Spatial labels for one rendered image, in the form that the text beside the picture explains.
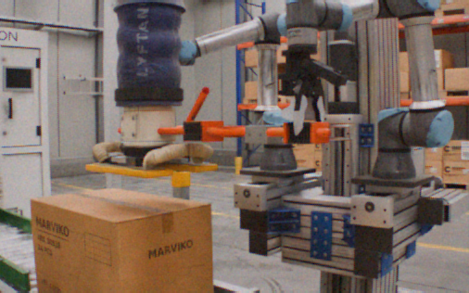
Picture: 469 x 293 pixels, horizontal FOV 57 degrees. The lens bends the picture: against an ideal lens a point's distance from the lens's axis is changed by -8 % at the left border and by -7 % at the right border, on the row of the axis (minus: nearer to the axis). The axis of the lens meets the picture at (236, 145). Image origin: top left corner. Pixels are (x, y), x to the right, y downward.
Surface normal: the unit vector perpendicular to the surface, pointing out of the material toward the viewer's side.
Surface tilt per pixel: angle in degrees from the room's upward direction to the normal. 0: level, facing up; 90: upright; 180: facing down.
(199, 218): 90
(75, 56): 90
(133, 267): 90
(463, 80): 93
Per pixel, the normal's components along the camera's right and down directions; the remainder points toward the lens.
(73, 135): 0.75, 0.03
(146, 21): 0.08, 0.33
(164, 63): 0.56, -0.23
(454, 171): -0.69, 0.04
